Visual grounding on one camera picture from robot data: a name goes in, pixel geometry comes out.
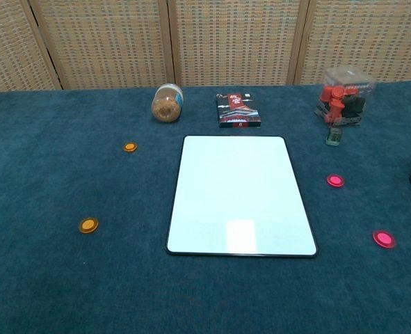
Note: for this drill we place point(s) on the orange disc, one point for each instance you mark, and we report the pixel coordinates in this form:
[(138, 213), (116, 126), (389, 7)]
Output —
[(88, 225), (130, 147)]

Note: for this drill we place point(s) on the pink disc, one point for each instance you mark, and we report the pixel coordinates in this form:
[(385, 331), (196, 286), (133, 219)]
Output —
[(335, 181), (384, 238)]

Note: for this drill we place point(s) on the white rectangular board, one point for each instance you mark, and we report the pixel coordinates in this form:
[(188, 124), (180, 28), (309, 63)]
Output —
[(240, 195)]

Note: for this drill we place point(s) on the black red printed card box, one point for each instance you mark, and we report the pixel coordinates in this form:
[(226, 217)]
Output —
[(238, 109)]

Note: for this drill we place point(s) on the clear jar of brown granules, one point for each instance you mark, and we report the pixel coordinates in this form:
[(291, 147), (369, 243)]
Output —
[(166, 108)]

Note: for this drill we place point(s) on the woven rattan folding screen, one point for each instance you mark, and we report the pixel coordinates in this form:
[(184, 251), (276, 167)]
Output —
[(226, 41)]

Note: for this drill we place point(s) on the small dark green clip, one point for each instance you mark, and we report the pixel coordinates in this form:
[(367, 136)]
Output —
[(334, 136)]

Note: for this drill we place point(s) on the clear box of red black pieces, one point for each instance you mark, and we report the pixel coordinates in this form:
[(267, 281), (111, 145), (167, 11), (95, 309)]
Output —
[(344, 97)]

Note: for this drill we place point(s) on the teal felt table cloth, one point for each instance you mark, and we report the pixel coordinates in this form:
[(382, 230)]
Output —
[(87, 285)]

